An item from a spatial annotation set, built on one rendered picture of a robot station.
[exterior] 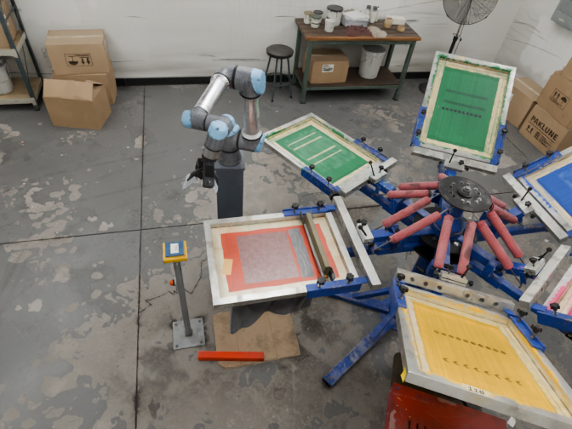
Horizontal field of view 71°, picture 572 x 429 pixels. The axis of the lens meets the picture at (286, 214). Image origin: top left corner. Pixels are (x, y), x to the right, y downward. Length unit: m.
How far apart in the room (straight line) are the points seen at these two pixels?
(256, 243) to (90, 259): 1.74
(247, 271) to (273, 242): 0.26
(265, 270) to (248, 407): 1.03
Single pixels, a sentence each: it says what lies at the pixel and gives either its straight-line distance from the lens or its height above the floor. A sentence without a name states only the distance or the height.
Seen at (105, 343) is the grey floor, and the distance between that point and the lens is 3.21.
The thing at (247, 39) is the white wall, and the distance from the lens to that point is 5.67.
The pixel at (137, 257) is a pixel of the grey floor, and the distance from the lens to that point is 3.59.
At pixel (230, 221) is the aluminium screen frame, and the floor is 0.99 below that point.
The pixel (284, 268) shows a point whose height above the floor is 0.96.
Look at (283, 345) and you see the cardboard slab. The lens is 3.05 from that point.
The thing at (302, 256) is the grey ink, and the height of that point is 0.96.
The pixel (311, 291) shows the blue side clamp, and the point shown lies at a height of 1.01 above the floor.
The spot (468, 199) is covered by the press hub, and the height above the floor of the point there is 1.31.
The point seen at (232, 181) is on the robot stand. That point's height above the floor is 1.09.
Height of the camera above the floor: 2.74
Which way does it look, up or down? 45 degrees down
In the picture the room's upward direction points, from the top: 7 degrees clockwise
